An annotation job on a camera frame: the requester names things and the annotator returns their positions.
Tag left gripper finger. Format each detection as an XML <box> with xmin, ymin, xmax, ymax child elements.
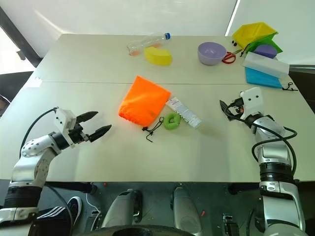
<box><xmin>75</xmin><ymin>111</ymin><xmax>99</xmax><ymax>124</ymax></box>
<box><xmin>87</xmin><ymin>124</ymin><xmax>113</xmax><ymax>143</ymax></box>

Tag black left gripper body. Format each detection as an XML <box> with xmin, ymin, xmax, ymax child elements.
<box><xmin>67</xmin><ymin>121</ymin><xmax>91</xmax><ymax>146</ymax></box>

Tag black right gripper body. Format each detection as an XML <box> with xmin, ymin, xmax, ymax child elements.
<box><xmin>229</xmin><ymin>97</ymin><xmax>245</xmax><ymax>117</ymax></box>

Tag yellow bin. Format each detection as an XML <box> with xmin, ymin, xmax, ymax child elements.
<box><xmin>232</xmin><ymin>22</ymin><xmax>279</xmax><ymax>50</ymax></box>

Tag green bin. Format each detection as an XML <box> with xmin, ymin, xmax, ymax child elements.
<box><xmin>243</xmin><ymin>33</ymin><xmax>284</xmax><ymax>56</ymax></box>

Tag white squeeze tube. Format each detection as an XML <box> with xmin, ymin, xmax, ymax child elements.
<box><xmin>165</xmin><ymin>96</ymin><xmax>202</xmax><ymax>129</ymax></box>

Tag purple plastic bowl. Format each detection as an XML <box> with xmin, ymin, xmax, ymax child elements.
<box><xmin>197</xmin><ymin>42</ymin><xmax>227</xmax><ymax>66</ymax></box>

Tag white rectangular box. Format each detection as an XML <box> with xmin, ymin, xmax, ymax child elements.
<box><xmin>241</xmin><ymin>51</ymin><xmax>290</xmax><ymax>80</ymax></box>

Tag black table crossbar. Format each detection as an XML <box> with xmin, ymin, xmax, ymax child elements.
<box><xmin>45</xmin><ymin>181</ymin><xmax>98</xmax><ymax>195</ymax></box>

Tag purple sponge block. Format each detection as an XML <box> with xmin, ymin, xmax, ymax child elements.
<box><xmin>252</xmin><ymin>44</ymin><xmax>277</xmax><ymax>59</ymax></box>

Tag dark blue sneaker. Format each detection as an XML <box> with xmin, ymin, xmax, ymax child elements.
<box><xmin>64</xmin><ymin>196</ymin><xmax>83</xmax><ymax>226</ymax></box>

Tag silver left robot leg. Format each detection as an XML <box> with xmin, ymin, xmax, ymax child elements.
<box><xmin>101</xmin><ymin>188</ymin><xmax>144</xmax><ymax>229</ymax></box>

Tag silver robot leg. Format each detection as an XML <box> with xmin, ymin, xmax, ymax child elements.
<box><xmin>101</xmin><ymin>188</ymin><xmax>144</xmax><ymax>229</ymax></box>
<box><xmin>170</xmin><ymin>187</ymin><xmax>204</xmax><ymax>236</ymax></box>

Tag yellow sponge block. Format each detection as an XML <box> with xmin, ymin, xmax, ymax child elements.
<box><xmin>144</xmin><ymin>46</ymin><xmax>173</xmax><ymax>66</ymax></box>

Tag black striped trouser leg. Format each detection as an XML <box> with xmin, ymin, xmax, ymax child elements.
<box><xmin>28</xmin><ymin>206</ymin><xmax>72</xmax><ymax>236</ymax></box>

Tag clear plastic bottle blue cap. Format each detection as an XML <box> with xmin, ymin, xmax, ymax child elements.
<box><xmin>126</xmin><ymin>32</ymin><xmax>172</xmax><ymax>57</ymax></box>

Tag silver right robot leg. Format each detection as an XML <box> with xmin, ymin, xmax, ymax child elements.
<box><xmin>170</xmin><ymin>187</ymin><xmax>204</xmax><ymax>236</ymax></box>

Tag dark round robot waist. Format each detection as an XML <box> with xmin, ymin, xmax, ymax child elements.
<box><xmin>83</xmin><ymin>225</ymin><xmax>197</xmax><ymax>236</ymax></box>

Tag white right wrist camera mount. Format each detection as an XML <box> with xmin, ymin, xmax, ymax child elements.
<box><xmin>240</xmin><ymin>87</ymin><xmax>263</xmax><ymax>117</ymax></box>

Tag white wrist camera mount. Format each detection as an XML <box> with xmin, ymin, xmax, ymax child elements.
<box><xmin>240</xmin><ymin>87</ymin><xmax>263</xmax><ymax>117</ymax></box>
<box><xmin>54</xmin><ymin>107</ymin><xmax>77</xmax><ymax>148</ymax></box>

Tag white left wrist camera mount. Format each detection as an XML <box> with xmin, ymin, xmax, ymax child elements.
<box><xmin>54</xmin><ymin>107</ymin><xmax>77</xmax><ymax>148</ymax></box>

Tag red-handled scissors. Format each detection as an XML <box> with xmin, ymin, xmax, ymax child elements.
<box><xmin>221</xmin><ymin>49</ymin><xmax>243</xmax><ymax>65</ymax></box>

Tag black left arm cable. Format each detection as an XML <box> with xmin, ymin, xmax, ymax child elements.
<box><xmin>19</xmin><ymin>107</ymin><xmax>60</xmax><ymax>159</ymax></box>

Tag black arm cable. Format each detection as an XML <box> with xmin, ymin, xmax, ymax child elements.
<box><xmin>225</xmin><ymin>104</ymin><xmax>299</xmax><ymax>183</ymax></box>
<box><xmin>19</xmin><ymin>107</ymin><xmax>60</xmax><ymax>159</ymax></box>

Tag black drawstring cord with ring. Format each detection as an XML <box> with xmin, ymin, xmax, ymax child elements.
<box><xmin>142</xmin><ymin>116</ymin><xmax>165</xmax><ymax>144</ymax></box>

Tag black drawstring cord with knot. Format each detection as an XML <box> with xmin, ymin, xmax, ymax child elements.
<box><xmin>240</xmin><ymin>44</ymin><xmax>252</xmax><ymax>58</ymax></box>

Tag orange drawstring bag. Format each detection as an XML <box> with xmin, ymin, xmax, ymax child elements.
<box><xmin>118</xmin><ymin>75</ymin><xmax>172</xmax><ymax>128</ymax></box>

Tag black drawstring cord with loop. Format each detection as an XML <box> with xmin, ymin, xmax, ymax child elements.
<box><xmin>281</xmin><ymin>81</ymin><xmax>299</xmax><ymax>92</ymax></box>

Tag green grip ring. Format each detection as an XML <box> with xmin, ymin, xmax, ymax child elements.
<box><xmin>163</xmin><ymin>112</ymin><xmax>183</xmax><ymax>130</ymax></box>

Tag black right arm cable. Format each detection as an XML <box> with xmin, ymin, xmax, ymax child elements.
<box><xmin>225</xmin><ymin>104</ymin><xmax>299</xmax><ymax>183</ymax></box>

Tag white floor cable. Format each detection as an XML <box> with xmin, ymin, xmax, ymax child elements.
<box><xmin>86</xmin><ymin>193</ymin><xmax>103</xmax><ymax>217</ymax></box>

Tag black window frame post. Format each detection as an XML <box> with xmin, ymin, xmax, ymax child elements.
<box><xmin>0</xmin><ymin>4</ymin><xmax>45</xmax><ymax>70</ymax></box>

